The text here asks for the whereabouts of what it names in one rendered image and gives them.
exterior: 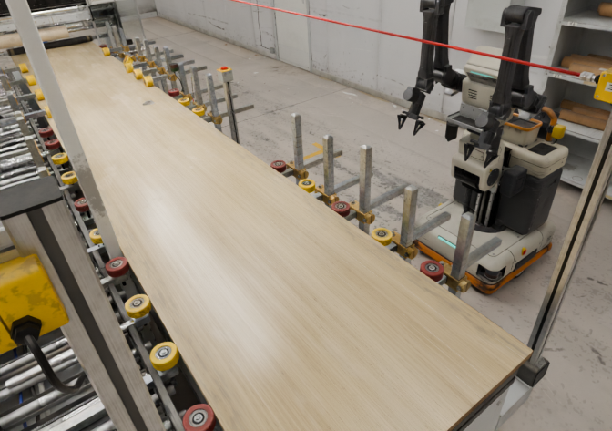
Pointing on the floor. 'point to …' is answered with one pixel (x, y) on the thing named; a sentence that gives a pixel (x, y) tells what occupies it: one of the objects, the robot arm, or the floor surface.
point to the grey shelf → (582, 145)
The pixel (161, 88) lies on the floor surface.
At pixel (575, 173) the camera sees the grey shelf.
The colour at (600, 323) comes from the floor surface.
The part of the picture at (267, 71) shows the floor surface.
